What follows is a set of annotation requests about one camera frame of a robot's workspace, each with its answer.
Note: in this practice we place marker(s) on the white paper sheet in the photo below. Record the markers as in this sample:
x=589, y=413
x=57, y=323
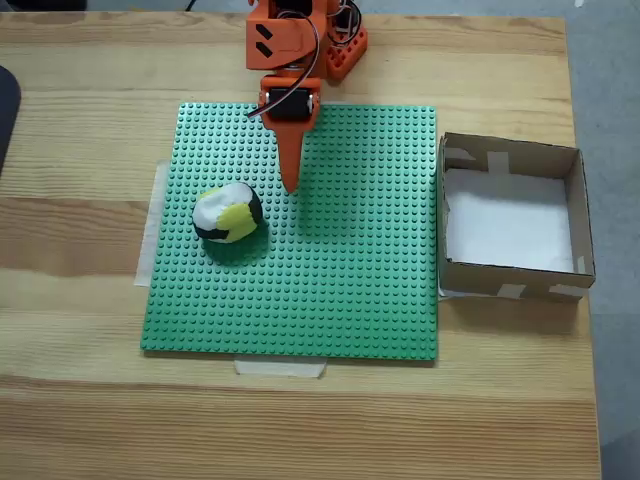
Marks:
x=510, y=220

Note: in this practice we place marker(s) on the black rounded object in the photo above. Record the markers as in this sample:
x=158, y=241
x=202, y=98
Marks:
x=7, y=115

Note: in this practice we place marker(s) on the masking tape strip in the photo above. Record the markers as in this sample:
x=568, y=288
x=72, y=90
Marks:
x=280, y=369
x=150, y=240

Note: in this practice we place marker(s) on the green studded baseplate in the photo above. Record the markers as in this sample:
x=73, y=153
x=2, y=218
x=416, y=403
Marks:
x=325, y=275

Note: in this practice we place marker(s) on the white yellow black soft ball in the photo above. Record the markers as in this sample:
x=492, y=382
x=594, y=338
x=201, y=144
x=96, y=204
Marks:
x=225, y=212

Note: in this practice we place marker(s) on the open cardboard box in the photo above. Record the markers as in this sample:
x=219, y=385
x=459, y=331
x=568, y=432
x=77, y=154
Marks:
x=582, y=215

